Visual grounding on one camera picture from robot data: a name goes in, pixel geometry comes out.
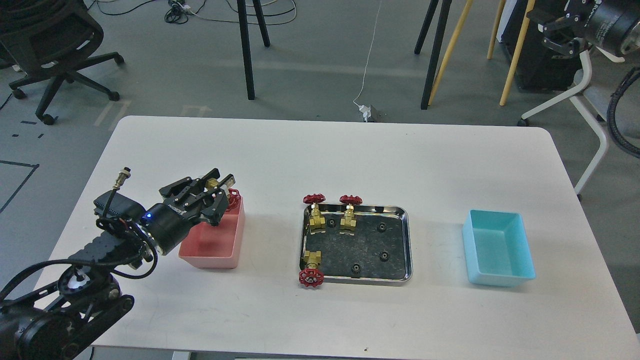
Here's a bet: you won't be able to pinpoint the black tripod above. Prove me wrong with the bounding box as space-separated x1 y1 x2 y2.
237 0 271 101
414 0 452 110

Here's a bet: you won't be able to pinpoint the black office chair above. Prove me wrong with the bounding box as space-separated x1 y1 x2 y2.
1 0 124 125

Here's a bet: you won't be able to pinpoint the black cables on floor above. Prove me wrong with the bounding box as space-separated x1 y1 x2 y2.
85 0 297 27

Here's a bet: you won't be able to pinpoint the metal tray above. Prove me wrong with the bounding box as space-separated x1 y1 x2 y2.
299 203 413 285

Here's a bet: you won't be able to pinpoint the blue plastic box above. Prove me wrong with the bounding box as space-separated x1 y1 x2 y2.
462 209 537 287

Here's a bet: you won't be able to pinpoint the brass valve red handle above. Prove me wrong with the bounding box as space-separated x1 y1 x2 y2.
205 178 242 213

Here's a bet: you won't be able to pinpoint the pink plastic box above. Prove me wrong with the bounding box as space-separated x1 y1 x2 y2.
178 196 245 269

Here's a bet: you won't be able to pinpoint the brass valve bottom left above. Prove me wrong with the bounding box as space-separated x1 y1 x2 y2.
298 250 325 289

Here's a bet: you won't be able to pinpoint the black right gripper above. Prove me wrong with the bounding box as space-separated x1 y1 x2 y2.
526 0 640 58

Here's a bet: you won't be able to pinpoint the brass valve top left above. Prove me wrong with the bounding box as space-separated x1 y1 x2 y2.
302 193 326 235

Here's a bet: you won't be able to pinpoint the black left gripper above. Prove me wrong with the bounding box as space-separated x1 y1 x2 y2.
144 168 235 255

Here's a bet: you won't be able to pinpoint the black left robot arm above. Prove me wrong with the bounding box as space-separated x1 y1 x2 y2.
1 167 235 360

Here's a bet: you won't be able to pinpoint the white power adapter with cable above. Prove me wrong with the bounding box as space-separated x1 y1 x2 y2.
352 0 384 122

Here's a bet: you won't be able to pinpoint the black tripod right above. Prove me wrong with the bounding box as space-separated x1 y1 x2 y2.
414 0 452 110

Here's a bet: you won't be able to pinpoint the wooden easel legs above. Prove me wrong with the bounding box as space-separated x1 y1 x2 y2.
428 0 536 107

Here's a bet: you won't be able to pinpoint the black tripod left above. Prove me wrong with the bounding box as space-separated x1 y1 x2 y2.
237 0 271 101

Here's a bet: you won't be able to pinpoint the brass valve top right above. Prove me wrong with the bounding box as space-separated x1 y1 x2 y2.
339 194 362 235

